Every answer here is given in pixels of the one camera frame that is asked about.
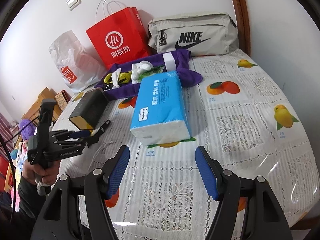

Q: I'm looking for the purple towel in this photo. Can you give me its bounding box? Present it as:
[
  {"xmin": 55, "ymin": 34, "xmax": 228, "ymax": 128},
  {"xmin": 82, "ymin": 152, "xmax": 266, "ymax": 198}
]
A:
[{"xmin": 94, "ymin": 49, "xmax": 203, "ymax": 100}]

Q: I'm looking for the grey zip pouch bag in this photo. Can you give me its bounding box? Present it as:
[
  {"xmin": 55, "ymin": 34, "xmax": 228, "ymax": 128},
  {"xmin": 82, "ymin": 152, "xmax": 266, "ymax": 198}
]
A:
[{"xmin": 147, "ymin": 12, "xmax": 239, "ymax": 56}]

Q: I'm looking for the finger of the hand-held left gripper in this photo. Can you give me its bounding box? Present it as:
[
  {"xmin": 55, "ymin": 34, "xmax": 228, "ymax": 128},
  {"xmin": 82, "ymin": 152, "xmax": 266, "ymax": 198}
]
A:
[
  {"xmin": 51, "ymin": 129, "xmax": 92, "ymax": 140},
  {"xmin": 56, "ymin": 119, "xmax": 111, "ymax": 148}
]

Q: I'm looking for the white plastic shopping bag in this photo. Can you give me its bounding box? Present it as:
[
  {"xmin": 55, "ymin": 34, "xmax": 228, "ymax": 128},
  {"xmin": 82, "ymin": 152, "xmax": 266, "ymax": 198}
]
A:
[{"xmin": 48, "ymin": 30, "xmax": 107, "ymax": 93}]

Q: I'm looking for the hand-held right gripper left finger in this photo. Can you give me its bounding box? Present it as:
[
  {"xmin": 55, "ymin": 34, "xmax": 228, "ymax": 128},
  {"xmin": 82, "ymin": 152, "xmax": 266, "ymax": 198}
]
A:
[{"xmin": 30, "ymin": 145, "xmax": 130, "ymax": 240}]

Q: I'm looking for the patterned dark red box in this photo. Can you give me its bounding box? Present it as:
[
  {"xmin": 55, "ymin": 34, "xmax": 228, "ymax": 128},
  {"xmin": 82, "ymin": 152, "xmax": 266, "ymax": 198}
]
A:
[{"xmin": 54, "ymin": 91, "xmax": 69, "ymax": 105}]

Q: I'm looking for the red paper shopping bag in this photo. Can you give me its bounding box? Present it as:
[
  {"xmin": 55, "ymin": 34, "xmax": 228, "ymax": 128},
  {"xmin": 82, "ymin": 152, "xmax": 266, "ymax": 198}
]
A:
[{"xmin": 86, "ymin": 0, "xmax": 152, "ymax": 70}]

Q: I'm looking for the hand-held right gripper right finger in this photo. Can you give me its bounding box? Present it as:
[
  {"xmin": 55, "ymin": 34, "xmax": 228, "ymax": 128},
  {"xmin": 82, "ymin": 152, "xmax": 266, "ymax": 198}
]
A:
[{"xmin": 195, "ymin": 146, "xmax": 293, "ymax": 240}]

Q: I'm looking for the dark green gift box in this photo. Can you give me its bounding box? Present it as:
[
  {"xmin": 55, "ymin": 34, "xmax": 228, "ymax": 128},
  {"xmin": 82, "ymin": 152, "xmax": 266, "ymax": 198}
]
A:
[{"xmin": 69, "ymin": 89, "xmax": 109, "ymax": 130}]

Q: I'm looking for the green white cloth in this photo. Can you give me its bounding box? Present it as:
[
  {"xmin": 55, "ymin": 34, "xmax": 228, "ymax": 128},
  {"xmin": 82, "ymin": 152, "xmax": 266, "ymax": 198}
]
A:
[{"xmin": 140, "ymin": 66, "xmax": 167, "ymax": 78}]

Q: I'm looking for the purple plush toy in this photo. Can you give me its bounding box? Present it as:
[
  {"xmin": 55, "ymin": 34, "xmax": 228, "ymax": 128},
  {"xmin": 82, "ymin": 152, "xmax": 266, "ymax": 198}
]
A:
[{"xmin": 19, "ymin": 119, "xmax": 35, "ymax": 140}]

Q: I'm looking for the person's left forearm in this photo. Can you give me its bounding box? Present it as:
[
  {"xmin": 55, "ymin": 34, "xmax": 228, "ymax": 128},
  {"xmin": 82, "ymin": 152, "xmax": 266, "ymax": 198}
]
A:
[{"xmin": 10, "ymin": 174, "xmax": 47, "ymax": 240}]

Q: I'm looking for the white tissue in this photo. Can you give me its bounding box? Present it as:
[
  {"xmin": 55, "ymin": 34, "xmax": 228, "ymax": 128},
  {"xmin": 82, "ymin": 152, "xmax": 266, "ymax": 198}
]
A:
[{"xmin": 112, "ymin": 71, "xmax": 122, "ymax": 87}]

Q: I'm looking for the brown cardboard box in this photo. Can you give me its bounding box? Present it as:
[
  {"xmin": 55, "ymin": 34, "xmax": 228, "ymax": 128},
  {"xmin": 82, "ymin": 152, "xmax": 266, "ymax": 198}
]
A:
[{"xmin": 22, "ymin": 87, "xmax": 62, "ymax": 125}]

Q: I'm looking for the white wall switch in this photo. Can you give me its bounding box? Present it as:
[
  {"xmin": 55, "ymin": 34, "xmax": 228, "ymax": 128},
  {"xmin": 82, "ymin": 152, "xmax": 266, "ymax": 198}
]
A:
[{"xmin": 66, "ymin": 0, "xmax": 82, "ymax": 11}]

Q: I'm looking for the person's left hand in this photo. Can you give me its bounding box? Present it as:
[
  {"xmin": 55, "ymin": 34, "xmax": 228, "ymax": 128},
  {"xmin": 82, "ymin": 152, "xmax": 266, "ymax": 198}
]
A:
[{"xmin": 21, "ymin": 159, "xmax": 62, "ymax": 187}]

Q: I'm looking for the blue tissue pack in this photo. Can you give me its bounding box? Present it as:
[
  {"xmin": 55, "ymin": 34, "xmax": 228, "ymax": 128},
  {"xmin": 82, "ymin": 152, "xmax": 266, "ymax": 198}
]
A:
[{"xmin": 129, "ymin": 70, "xmax": 192, "ymax": 147}]

